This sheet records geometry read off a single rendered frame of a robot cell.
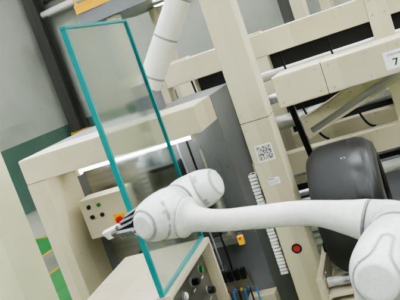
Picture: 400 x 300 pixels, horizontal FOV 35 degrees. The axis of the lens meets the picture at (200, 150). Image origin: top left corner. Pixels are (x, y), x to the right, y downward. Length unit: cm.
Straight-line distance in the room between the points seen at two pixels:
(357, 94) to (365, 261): 181
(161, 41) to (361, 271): 197
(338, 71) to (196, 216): 152
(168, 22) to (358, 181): 115
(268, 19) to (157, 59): 935
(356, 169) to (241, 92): 57
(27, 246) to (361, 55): 369
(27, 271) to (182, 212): 422
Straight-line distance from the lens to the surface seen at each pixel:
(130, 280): 247
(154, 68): 303
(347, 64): 286
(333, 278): 277
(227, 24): 264
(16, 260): 559
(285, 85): 289
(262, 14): 1233
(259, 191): 276
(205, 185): 161
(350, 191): 253
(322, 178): 257
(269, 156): 269
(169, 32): 300
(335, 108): 302
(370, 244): 128
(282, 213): 151
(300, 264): 284
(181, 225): 150
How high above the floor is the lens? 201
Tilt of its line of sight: 9 degrees down
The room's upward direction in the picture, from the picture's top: 19 degrees counter-clockwise
